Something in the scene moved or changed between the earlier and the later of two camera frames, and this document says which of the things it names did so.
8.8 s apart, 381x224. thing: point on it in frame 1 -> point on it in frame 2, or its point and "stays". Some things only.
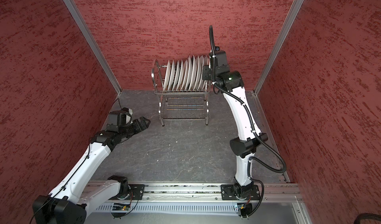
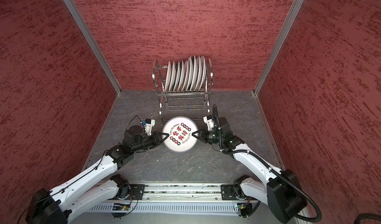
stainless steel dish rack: (179, 104) stays
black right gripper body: (208, 73) -> (213, 136)
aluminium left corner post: (89, 37) stays
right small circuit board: (246, 210) stays
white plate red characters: (205, 62) -> (180, 130)
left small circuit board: (118, 206) stays
